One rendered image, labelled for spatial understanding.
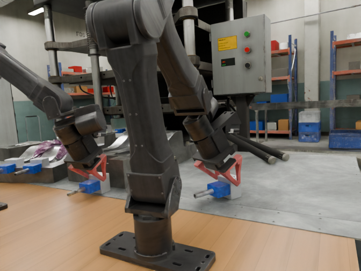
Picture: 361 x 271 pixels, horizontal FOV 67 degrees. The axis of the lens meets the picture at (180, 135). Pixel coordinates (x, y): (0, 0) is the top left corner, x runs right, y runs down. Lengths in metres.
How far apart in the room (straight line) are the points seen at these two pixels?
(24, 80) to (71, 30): 9.14
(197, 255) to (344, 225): 0.30
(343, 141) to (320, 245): 3.87
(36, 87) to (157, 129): 0.42
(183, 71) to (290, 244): 0.37
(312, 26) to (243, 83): 5.73
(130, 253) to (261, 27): 1.30
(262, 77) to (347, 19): 6.00
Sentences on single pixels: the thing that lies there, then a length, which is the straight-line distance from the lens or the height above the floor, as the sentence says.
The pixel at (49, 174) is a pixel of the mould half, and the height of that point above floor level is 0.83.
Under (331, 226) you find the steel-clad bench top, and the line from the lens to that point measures 0.62.
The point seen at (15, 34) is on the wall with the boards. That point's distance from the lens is 8.95.
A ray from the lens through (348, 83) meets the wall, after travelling 7.28.
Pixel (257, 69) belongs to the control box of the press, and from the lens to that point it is 1.53.
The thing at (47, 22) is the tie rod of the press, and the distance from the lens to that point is 2.37.
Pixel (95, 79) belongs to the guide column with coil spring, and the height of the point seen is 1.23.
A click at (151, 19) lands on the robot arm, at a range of 0.40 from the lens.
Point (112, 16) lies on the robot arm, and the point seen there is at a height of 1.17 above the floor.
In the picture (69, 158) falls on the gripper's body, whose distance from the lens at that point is 0.83.
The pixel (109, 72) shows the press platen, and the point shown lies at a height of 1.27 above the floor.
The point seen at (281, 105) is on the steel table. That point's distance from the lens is 4.22.
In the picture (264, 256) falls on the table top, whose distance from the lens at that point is 0.51.
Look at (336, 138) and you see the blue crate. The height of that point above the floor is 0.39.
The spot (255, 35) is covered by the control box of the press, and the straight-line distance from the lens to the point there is 1.55.
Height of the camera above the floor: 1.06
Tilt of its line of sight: 7 degrees down
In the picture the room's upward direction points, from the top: 3 degrees counter-clockwise
